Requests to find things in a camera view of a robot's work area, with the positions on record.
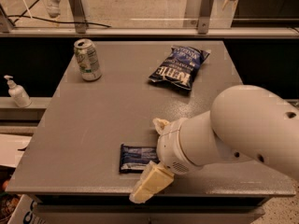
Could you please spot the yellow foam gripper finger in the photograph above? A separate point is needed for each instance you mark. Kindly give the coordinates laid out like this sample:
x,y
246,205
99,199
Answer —
x,y
160,124
153,179

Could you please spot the dark blue rxbar wrapper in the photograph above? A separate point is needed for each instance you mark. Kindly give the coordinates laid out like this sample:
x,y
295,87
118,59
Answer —
x,y
135,159

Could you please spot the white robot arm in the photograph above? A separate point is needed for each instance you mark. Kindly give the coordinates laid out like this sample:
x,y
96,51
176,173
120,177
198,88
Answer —
x,y
244,123

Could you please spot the green white 7up can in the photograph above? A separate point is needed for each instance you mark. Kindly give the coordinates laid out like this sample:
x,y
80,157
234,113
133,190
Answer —
x,y
87,59

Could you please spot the blue kettle chips bag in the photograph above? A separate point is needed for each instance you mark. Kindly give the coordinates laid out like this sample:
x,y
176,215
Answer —
x,y
181,66

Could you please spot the white cardboard box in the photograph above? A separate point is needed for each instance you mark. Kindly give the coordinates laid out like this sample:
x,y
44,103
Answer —
x,y
24,212

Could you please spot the white pump lotion bottle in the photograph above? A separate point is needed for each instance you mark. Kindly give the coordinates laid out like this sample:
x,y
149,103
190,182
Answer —
x,y
17,92

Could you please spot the right metal rail bracket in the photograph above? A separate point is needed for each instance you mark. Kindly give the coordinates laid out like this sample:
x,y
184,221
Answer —
x,y
204,16

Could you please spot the metal rail bracket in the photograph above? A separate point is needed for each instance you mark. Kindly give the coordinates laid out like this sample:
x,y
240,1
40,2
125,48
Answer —
x,y
78,16
204,16

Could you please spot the left metal rail bracket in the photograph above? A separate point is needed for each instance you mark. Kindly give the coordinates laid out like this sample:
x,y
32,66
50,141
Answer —
x,y
78,16

